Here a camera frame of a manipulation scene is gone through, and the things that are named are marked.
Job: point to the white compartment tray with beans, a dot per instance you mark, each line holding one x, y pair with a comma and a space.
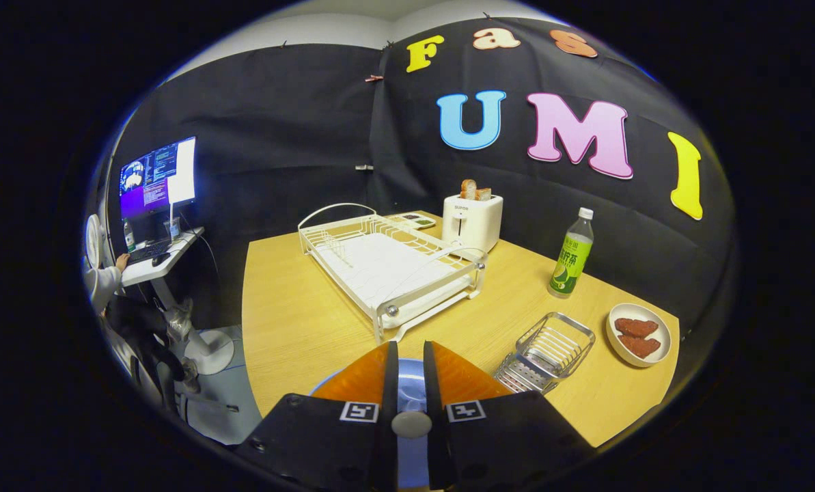
414, 222

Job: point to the black backdrop cloth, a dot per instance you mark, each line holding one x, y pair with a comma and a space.
298, 123

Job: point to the white toaster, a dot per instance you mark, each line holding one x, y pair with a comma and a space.
475, 225

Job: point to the white standing desk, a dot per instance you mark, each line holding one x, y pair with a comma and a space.
151, 270

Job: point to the computer monitor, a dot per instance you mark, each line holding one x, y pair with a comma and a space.
154, 178

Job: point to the white fan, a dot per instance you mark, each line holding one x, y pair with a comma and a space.
93, 239

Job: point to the small drink bottle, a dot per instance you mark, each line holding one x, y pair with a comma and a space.
130, 237

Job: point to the black computer mouse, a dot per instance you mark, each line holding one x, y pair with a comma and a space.
161, 259

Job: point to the clear cup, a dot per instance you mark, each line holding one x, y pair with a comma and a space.
174, 229

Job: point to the green label drink bottle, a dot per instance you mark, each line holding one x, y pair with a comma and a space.
570, 266

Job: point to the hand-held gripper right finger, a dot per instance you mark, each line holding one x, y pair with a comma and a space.
503, 437

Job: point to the brown meat patty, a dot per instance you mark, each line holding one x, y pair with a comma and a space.
636, 327
641, 346

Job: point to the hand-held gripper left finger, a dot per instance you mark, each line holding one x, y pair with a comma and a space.
325, 437

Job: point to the white round dish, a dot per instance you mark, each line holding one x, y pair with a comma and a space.
663, 335

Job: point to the black keyboard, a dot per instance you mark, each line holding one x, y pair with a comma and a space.
147, 251

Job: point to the blue plate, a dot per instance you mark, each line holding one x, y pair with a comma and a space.
411, 389

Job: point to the toasted bread slice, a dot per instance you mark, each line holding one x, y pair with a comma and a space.
468, 188
484, 193

